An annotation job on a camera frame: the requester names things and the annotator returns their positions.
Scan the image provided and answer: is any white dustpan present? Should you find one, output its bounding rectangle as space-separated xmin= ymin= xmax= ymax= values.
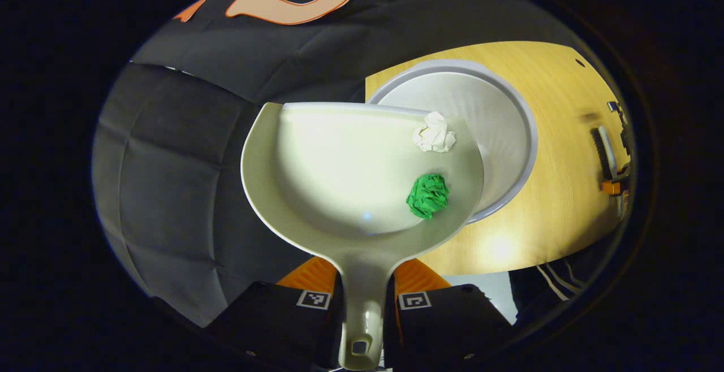
xmin=240 ymin=102 xmax=486 ymax=371

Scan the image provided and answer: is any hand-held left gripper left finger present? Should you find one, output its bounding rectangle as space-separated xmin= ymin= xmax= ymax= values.
xmin=205 ymin=256 xmax=344 ymax=370

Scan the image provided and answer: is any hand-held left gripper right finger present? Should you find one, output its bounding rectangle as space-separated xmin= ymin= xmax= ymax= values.
xmin=385 ymin=257 xmax=514 ymax=370

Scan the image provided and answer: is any white cable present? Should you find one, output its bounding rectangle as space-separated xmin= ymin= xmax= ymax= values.
xmin=536 ymin=265 xmax=567 ymax=301
xmin=546 ymin=260 xmax=585 ymax=295

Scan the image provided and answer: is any white ribbed garbage bin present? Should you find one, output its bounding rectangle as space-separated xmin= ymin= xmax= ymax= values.
xmin=368 ymin=59 xmax=538 ymax=225

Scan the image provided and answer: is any small broom with black bristles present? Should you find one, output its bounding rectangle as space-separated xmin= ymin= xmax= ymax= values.
xmin=591 ymin=126 xmax=618 ymax=181

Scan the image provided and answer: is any green paper ball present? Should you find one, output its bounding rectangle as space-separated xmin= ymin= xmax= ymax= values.
xmin=406 ymin=173 xmax=451 ymax=220

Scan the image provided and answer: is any white paper ball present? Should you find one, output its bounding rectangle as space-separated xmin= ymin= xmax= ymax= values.
xmin=412 ymin=111 xmax=457 ymax=153

